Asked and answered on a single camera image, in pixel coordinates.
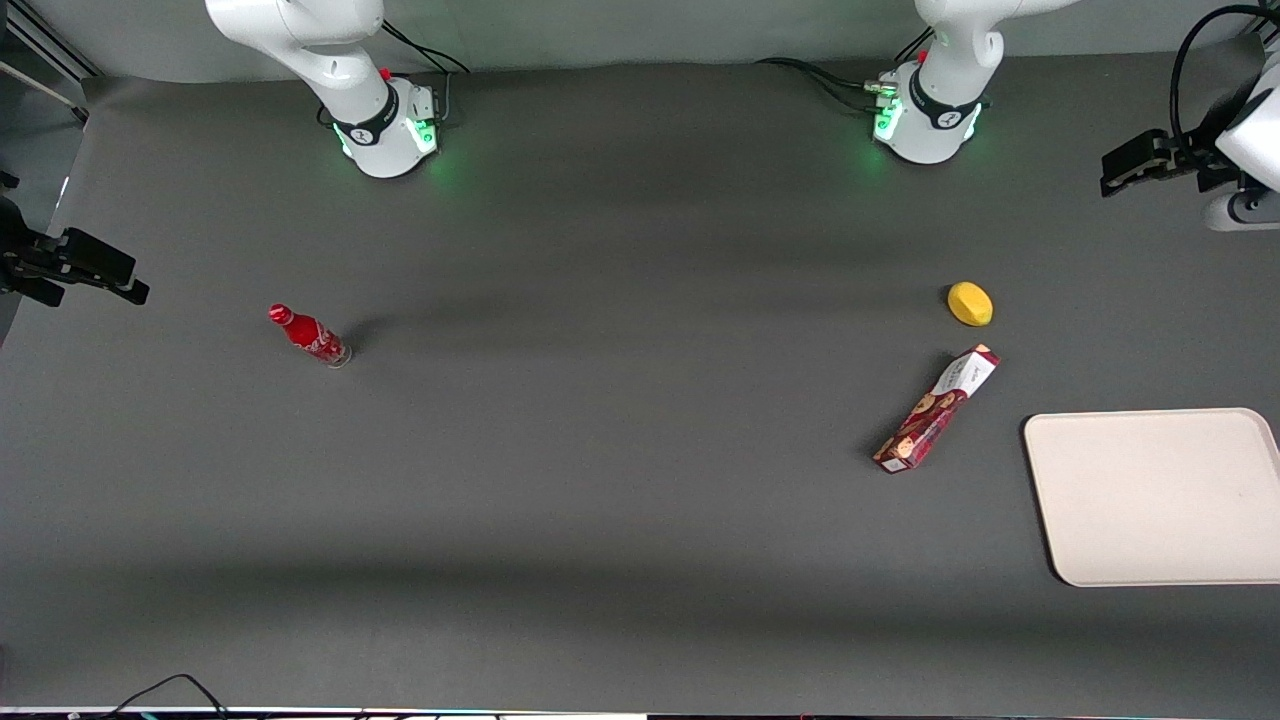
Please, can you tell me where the beige plastic tray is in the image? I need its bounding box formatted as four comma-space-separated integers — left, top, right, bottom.
1022, 407, 1280, 588

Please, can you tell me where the black arm base cable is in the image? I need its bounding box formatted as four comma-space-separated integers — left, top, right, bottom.
380, 20, 472, 127
754, 25, 937, 113

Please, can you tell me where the black right arm base cable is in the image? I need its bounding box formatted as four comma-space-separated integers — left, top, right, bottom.
380, 20, 472, 127

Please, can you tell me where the yellow lemon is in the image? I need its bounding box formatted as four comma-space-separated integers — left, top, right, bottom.
947, 281, 995, 328

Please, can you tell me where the black left arm base cable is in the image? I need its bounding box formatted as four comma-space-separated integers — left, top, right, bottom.
754, 25, 937, 113

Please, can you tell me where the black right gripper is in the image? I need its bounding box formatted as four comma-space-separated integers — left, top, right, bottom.
0, 172, 151, 308

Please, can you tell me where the red cookie box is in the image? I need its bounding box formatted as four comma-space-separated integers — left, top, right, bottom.
872, 344, 1002, 475

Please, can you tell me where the grey aluminium frame rail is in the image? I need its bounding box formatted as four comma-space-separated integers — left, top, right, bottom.
0, 0, 103, 125

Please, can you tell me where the thin black table edge cable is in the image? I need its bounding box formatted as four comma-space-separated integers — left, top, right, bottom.
100, 673, 233, 720

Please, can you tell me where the red cola bottle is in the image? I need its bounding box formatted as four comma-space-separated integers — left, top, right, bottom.
267, 303, 353, 369

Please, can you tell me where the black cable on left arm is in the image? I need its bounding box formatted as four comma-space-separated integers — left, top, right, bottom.
1169, 4, 1280, 173

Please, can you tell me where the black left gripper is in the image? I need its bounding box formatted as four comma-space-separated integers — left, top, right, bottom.
1100, 128, 1244, 198

